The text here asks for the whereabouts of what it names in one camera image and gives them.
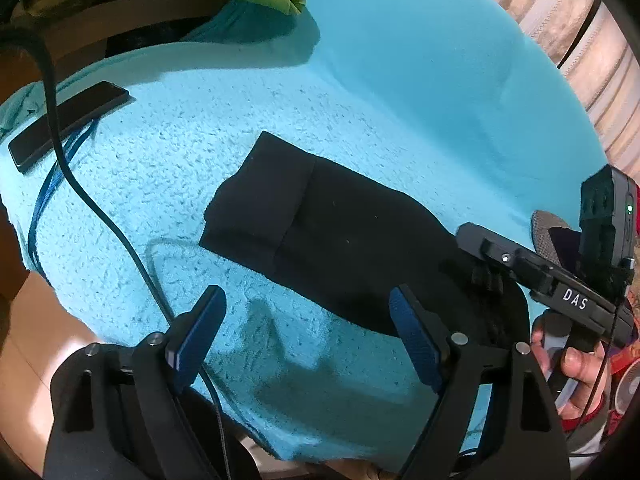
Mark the black smartphone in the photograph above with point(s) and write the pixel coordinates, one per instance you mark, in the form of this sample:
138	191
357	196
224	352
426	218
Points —
65	122

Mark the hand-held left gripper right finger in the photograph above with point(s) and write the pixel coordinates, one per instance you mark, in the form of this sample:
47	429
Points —
415	342

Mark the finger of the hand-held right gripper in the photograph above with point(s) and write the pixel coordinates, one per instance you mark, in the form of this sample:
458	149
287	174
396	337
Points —
485	280

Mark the striped beige curtain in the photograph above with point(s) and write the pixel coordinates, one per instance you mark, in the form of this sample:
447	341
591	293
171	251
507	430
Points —
565	20

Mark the light blue blanket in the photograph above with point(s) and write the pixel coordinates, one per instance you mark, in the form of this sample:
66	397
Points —
350	85

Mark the black pants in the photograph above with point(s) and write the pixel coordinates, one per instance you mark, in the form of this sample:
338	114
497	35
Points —
350	245

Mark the grey mesh slipper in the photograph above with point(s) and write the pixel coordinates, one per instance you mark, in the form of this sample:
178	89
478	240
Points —
547	232

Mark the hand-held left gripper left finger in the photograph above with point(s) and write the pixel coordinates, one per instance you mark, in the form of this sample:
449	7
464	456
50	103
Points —
197	342

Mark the wooden bed frame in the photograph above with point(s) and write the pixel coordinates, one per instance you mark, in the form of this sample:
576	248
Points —
125	20

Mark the person's right hand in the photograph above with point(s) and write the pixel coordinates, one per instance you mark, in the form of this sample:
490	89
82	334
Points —
582	380

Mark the red patterned garment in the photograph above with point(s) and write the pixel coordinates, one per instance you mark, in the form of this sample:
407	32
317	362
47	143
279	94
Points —
622	355

